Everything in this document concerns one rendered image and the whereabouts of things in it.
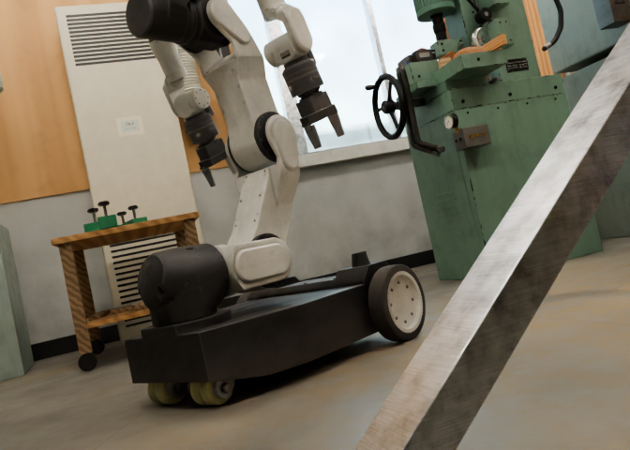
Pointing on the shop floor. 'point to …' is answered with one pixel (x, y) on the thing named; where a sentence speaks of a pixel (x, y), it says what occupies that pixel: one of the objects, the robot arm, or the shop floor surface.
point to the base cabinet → (486, 177)
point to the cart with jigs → (79, 299)
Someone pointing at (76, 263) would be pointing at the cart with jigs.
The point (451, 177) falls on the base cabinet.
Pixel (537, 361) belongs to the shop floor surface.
